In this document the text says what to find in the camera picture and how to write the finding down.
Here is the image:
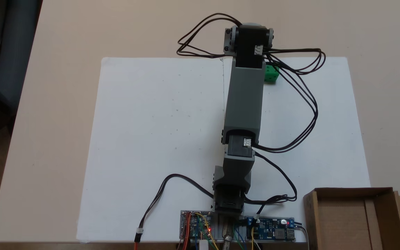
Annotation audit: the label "black cable white connector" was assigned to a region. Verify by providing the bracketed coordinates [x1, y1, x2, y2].
[134, 174, 214, 250]

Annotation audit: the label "blue power converter board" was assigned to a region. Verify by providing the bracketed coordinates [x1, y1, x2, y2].
[245, 216, 296, 242]

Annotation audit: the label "white paper sheet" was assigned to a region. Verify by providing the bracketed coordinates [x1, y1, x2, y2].
[222, 57, 371, 243]
[76, 57, 225, 243]

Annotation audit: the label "yellow wire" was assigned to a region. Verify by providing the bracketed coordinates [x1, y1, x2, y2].
[195, 212, 218, 250]

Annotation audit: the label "black forearm cable loop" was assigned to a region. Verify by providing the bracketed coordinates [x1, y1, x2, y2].
[254, 49, 326, 153]

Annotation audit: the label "black base cable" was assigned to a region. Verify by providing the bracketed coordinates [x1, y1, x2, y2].
[245, 153, 298, 217]

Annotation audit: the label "green motor controller board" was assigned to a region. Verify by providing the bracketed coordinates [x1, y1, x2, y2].
[180, 210, 214, 242]

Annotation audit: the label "brown cardboard box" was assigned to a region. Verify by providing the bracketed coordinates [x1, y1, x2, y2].
[303, 187, 400, 250]

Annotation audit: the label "orange wire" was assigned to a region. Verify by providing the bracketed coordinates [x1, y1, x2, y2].
[183, 212, 192, 250]

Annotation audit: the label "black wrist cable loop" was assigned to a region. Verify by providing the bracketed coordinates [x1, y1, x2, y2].
[177, 13, 244, 58]

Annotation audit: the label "metal table clamp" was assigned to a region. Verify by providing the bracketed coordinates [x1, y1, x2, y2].
[223, 222, 234, 250]

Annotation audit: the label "green dice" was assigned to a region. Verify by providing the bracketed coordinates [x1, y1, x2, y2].
[264, 64, 280, 84]

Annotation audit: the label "grey upholstered chair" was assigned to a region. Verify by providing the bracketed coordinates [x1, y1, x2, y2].
[0, 0, 43, 139]

